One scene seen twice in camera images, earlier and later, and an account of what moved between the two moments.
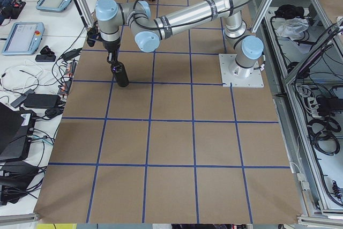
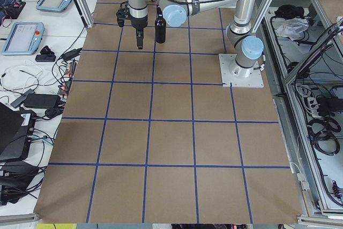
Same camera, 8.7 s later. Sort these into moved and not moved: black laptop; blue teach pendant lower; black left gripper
Moved: black left gripper
Not moved: blue teach pendant lower; black laptop
